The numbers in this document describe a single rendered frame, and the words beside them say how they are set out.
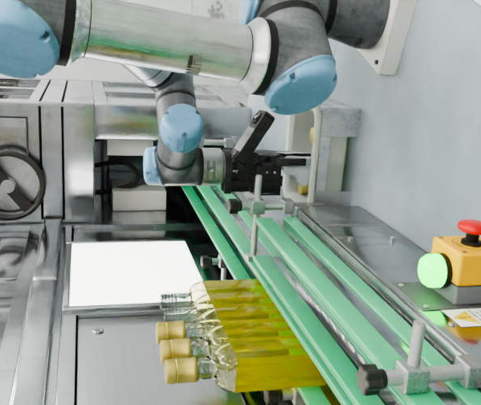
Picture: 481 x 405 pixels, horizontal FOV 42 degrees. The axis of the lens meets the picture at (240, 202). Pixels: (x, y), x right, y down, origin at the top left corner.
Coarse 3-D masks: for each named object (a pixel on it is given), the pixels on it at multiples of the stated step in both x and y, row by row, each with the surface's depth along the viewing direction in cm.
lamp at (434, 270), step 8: (424, 256) 80; (432, 256) 79; (440, 256) 79; (424, 264) 80; (432, 264) 79; (440, 264) 78; (448, 264) 79; (424, 272) 80; (432, 272) 78; (440, 272) 78; (448, 272) 78; (424, 280) 80; (432, 280) 79; (440, 280) 79; (448, 280) 79
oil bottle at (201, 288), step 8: (208, 280) 114; (216, 280) 115; (224, 280) 115; (232, 280) 115; (240, 280) 115; (248, 280) 115; (256, 280) 116; (192, 288) 112; (200, 288) 111; (208, 288) 111; (216, 288) 111; (224, 288) 111; (232, 288) 111; (240, 288) 112; (248, 288) 112; (256, 288) 112; (192, 296) 110; (200, 296) 110; (192, 304) 110
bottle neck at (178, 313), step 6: (192, 306) 106; (168, 312) 105; (174, 312) 105; (180, 312) 105; (186, 312) 105; (192, 312) 105; (168, 318) 104; (174, 318) 104; (180, 318) 105; (186, 318) 105; (192, 318) 105
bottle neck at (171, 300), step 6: (162, 294) 111; (168, 294) 111; (174, 294) 111; (180, 294) 111; (186, 294) 111; (162, 300) 110; (168, 300) 110; (174, 300) 110; (180, 300) 110; (186, 300) 111; (162, 306) 110; (168, 306) 110; (174, 306) 110; (180, 306) 111; (186, 306) 111
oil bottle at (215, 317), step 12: (216, 312) 102; (228, 312) 102; (240, 312) 102; (252, 312) 103; (264, 312) 103; (276, 312) 103; (204, 324) 100; (216, 324) 99; (228, 324) 99; (204, 336) 100
